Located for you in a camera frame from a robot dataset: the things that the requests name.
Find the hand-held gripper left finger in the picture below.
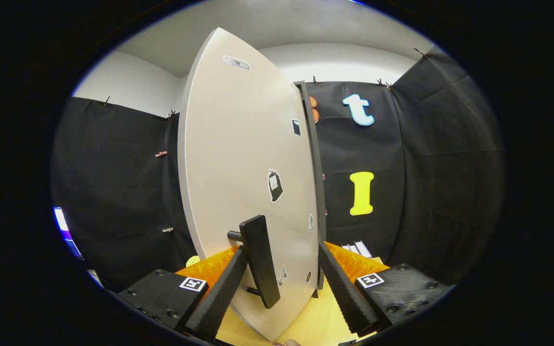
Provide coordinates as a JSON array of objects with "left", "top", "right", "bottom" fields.
[{"left": 116, "top": 246, "right": 249, "bottom": 342}]

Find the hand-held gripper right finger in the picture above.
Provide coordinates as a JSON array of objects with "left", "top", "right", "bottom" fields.
[{"left": 318, "top": 241, "right": 453, "bottom": 337}]

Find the black door handle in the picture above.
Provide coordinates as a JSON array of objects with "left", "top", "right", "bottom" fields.
[{"left": 227, "top": 215, "right": 281, "bottom": 309}]

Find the beige shoe cabinet door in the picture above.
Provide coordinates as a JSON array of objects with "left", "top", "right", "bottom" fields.
[{"left": 177, "top": 27, "right": 320, "bottom": 341}]

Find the stack of books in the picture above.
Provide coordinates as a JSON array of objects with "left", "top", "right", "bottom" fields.
[{"left": 341, "top": 240, "right": 373, "bottom": 259}]

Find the black backdrop cloth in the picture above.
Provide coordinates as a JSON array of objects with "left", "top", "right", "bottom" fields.
[{"left": 50, "top": 46, "right": 506, "bottom": 290}]

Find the lit monitor screen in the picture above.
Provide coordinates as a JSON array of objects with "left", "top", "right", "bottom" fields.
[{"left": 52, "top": 207, "right": 83, "bottom": 260}]

